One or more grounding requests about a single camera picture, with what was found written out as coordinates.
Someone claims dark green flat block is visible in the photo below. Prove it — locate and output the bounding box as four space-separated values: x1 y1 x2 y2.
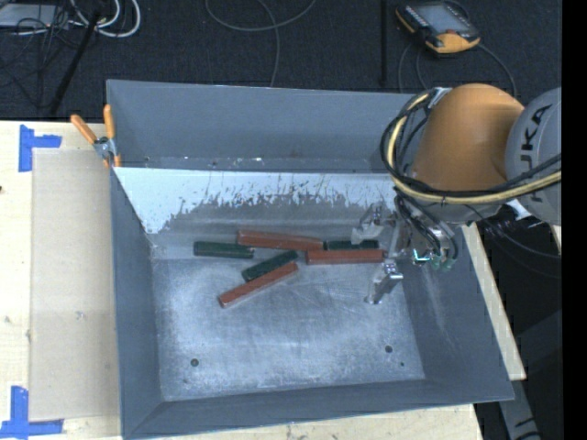
240 249 300 283
323 238 381 252
193 240 255 260

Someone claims grey metal bin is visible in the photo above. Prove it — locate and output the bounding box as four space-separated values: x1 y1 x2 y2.
105 79 515 440

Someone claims pale flat board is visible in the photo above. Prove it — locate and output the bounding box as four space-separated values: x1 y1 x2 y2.
28 148 121 424

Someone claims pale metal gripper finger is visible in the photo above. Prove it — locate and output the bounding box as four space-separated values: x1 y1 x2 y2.
351 203 386 247
364 260 405 305

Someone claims red-brown flat block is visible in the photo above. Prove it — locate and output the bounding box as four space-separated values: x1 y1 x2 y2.
236 229 325 253
305 247 386 266
216 260 300 310

